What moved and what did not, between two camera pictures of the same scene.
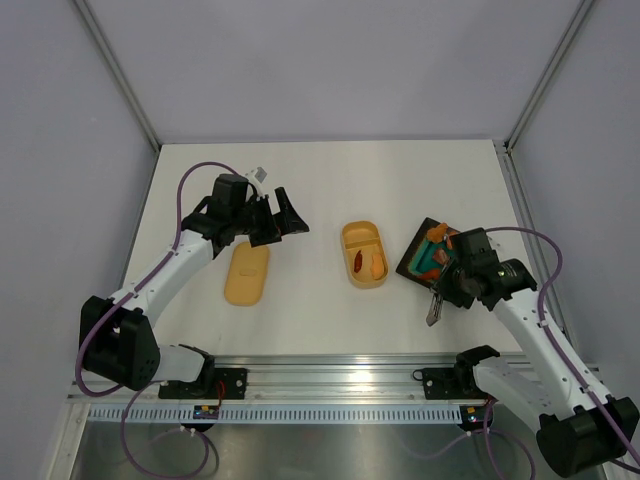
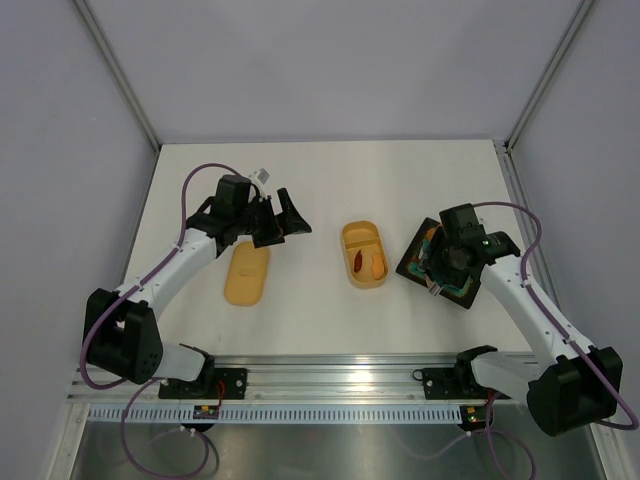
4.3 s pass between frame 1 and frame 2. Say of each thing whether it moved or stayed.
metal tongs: moved
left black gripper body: stayed
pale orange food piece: stayed
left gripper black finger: stayed
